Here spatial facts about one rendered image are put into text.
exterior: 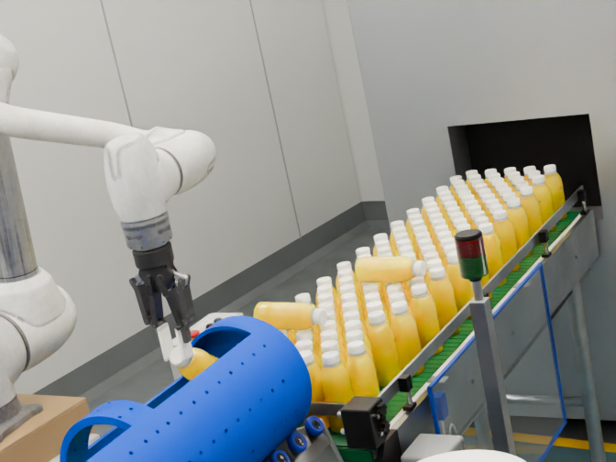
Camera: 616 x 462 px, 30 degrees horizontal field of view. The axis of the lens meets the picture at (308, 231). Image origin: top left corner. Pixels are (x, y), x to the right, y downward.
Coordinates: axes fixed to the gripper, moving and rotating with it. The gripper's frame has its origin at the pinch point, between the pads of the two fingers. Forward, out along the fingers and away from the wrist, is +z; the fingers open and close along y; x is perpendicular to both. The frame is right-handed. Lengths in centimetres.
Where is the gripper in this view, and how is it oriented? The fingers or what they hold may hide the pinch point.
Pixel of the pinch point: (175, 343)
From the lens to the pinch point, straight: 226.1
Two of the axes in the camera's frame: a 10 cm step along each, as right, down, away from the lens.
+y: 8.5, -0.3, -5.2
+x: 4.8, -3.3, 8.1
